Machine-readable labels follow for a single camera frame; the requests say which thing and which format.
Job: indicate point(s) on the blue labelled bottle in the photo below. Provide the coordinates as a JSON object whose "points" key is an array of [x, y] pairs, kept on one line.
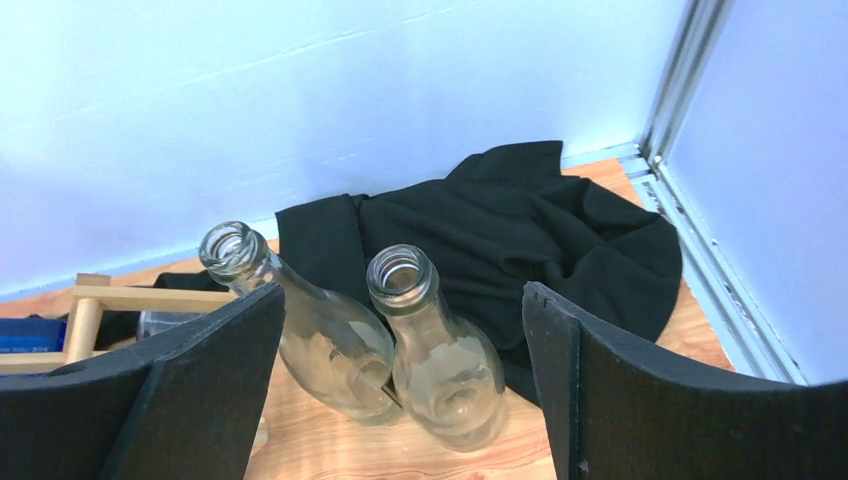
{"points": [[32, 335]]}

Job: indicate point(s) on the wooden wine rack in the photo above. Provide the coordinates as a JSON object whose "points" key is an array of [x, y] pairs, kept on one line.
{"points": [[92, 296]]}

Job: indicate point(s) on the clear bottle dark label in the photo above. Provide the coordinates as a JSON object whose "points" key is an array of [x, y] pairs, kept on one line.
{"points": [[447, 374]]}

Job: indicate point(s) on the clear glass bottle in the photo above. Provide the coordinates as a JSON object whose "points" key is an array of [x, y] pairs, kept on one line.
{"points": [[334, 348]]}

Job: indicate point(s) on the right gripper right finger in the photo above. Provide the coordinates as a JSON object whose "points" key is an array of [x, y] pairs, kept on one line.
{"points": [[617, 406]]}

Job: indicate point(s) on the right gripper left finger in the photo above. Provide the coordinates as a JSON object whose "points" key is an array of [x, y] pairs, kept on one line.
{"points": [[182, 404]]}

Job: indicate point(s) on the black cloth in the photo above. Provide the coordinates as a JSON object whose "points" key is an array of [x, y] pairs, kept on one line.
{"points": [[498, 220]]}

